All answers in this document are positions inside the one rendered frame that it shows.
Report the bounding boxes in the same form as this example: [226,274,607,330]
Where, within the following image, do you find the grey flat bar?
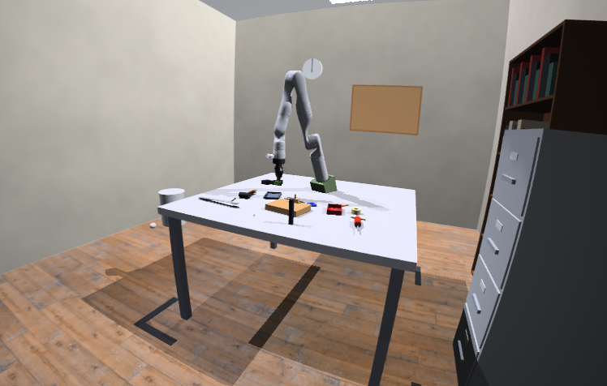
[198,196,239,208]

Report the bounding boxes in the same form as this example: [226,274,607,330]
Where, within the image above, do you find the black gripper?
[273,158,285,182]

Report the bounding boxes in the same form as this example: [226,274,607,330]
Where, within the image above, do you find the black cylinder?
[288,199,295,225]

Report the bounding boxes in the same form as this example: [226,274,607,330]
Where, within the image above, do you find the black mallet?
[239,189,257,199]

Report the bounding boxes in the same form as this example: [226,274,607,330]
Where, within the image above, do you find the red open tray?
[326,204,342,216]

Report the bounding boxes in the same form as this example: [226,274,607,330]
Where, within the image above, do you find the brown wooden bench board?
[265,199,312,217]

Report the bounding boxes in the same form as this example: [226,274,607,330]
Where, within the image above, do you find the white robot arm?
[266,71,329,182]

